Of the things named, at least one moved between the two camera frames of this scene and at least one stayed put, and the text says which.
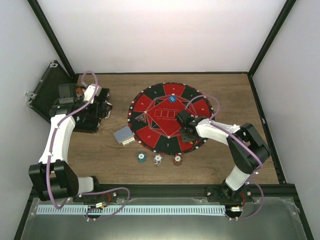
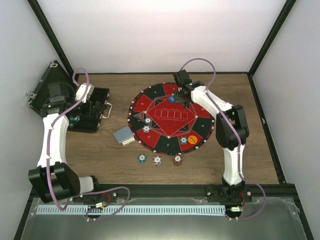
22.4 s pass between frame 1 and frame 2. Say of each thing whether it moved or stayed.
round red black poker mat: stayed
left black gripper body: moved
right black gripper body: moved
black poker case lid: stayed
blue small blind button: stayed
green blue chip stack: stayed
